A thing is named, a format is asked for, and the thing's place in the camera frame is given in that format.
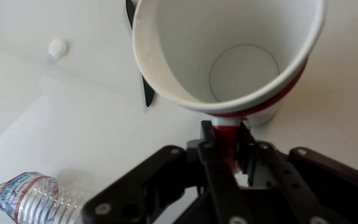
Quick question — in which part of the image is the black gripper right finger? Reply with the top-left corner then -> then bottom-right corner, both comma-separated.
236,122 -> 358,224

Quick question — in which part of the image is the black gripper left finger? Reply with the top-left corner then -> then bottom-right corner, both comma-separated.
81,119 -> 251,224

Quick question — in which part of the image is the white cup red handle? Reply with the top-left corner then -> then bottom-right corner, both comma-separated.
130,0 -> 327,173

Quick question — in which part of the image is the clear plastic water bottle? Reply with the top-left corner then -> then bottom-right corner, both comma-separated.
0,169 -> 106,224

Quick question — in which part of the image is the small white round knob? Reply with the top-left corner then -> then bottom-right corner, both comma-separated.
47,37 -> 70,59

